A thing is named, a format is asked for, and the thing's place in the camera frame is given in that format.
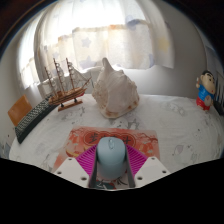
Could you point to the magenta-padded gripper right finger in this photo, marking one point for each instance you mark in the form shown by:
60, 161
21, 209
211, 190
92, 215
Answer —
150, 168

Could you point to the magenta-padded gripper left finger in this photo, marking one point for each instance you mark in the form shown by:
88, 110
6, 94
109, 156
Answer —
71, 168

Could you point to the light blue computer mouse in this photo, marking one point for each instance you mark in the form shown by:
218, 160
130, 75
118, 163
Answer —
111, 158

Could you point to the white cartoon-print tablecloth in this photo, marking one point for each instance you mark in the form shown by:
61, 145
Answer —
180, 133

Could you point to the black keyboard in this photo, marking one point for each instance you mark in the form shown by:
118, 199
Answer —
33, 118

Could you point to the wooden model sailing ship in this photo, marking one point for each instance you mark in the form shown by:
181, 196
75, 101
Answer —
68, 95

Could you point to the orange wooden chair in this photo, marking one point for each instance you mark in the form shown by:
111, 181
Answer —
18, 110

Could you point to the large white conch shell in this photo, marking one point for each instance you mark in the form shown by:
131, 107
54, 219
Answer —
115, 93

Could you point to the cartoon boy clock figurine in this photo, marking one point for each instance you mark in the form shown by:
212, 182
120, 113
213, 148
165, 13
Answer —
206, 91

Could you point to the white star-print curtain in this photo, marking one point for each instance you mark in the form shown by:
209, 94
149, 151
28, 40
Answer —
110, 40

